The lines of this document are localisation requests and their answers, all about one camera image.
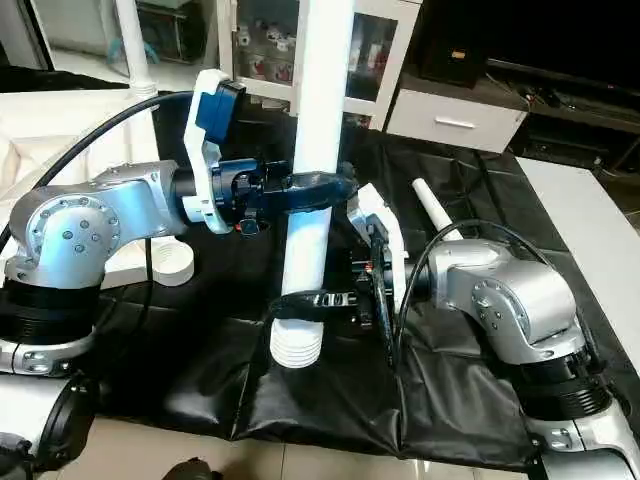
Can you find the white plastic table leg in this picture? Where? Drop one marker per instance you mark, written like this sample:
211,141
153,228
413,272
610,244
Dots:
135,45
318,110
432,205

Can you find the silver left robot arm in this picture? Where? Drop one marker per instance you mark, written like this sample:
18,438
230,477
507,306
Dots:
85,230

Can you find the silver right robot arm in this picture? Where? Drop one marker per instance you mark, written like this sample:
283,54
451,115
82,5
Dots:
500,290

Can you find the black mat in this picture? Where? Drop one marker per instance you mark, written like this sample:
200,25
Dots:
450,400

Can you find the white glass door cabinet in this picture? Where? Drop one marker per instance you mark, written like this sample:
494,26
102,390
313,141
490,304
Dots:
375,55

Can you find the white drawer unit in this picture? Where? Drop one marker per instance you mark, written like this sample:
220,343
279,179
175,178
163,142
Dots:
455,122

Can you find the light blue stand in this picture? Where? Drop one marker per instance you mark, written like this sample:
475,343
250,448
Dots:
150,50

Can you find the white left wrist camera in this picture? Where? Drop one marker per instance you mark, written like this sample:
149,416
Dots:
210,125

